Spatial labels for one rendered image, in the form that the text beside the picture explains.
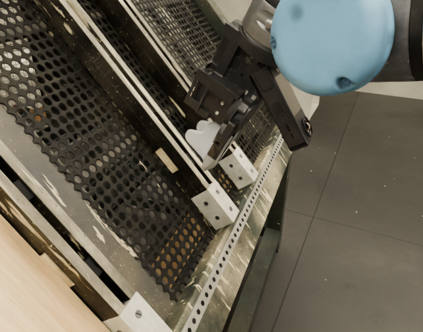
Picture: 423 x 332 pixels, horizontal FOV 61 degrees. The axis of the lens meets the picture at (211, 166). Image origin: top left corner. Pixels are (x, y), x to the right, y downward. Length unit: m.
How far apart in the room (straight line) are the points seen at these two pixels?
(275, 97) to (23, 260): 0.51
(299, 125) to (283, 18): 0.23
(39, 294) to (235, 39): 0.53
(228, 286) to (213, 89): 0.64
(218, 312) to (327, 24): 0.79
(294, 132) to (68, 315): 0.51
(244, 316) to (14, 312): 1.23
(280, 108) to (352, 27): 0.23
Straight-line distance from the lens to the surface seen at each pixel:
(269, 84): 0.44
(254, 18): 0.42
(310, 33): 0.23
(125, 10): 1.23
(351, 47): 0.23
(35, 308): 0.71
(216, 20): 1.85
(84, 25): 1.04
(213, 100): 0.46
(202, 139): 0.50
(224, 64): 0.46
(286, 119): 0.44
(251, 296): 1.84
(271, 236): 2.17
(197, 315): 0.87
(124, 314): 0.73
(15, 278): 0.71
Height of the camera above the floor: 1.58
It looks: 30 degrees down
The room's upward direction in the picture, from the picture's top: straight up
